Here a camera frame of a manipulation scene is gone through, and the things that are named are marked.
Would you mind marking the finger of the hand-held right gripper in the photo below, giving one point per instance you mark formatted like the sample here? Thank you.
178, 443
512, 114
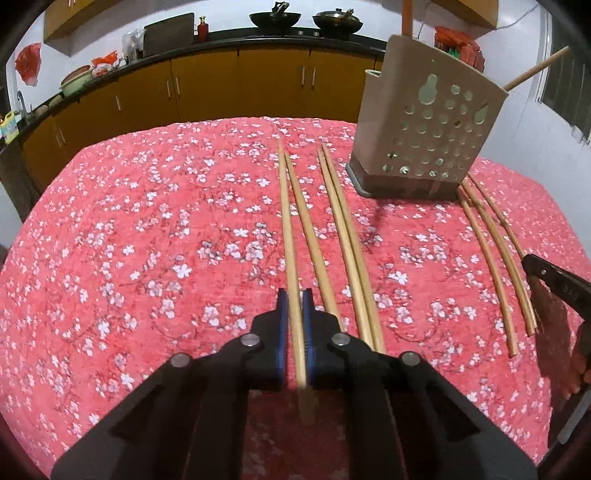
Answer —
561, 288

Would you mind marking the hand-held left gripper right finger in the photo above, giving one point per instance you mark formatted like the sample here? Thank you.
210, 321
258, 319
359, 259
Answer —
308, 323

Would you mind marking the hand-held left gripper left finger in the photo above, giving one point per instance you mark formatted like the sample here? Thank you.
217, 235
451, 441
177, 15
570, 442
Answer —
282, 323

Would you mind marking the beige perforated utensil holder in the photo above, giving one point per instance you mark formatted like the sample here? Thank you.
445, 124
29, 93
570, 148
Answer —
429, 138

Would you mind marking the person's right hand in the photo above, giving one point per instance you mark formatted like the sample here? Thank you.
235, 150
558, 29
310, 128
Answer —
575, 369

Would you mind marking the barred window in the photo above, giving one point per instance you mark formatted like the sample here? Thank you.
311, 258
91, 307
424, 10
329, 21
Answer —
568, 83

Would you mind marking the brown lower kitchen cabinets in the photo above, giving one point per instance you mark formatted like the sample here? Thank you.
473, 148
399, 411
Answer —
207, 87

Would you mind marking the red bag with bottles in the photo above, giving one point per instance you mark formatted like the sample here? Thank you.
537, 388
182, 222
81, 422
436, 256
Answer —
459, 48

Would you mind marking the black kitchen countertop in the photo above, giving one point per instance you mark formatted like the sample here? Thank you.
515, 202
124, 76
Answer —
184, 50

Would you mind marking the gas stove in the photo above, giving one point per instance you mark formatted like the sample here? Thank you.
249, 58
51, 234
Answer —
307, 33

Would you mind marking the brown upper cabinets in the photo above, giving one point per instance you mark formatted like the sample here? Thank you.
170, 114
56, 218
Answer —
74, 16
466, 9

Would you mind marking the black wok with lid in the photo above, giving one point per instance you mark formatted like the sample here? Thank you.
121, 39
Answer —
337, 22

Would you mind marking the red bottle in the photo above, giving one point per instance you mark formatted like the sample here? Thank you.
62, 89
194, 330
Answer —
202, 30

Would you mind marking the dark cutting board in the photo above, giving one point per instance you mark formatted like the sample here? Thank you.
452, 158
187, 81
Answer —
168, 34

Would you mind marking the orange plastic bag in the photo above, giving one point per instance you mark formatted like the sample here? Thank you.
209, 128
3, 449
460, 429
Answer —
104, 64

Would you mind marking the green basin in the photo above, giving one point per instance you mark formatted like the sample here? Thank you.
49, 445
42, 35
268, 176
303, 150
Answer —
76, 83

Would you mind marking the yellow detergent bottle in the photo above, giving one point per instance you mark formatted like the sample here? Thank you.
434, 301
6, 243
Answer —
8, 127

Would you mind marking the metal faucet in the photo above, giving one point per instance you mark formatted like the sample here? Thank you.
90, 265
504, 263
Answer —
21, 101

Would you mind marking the red plastic bag on wall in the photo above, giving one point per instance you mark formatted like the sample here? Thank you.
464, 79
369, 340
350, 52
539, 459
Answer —
27, 64

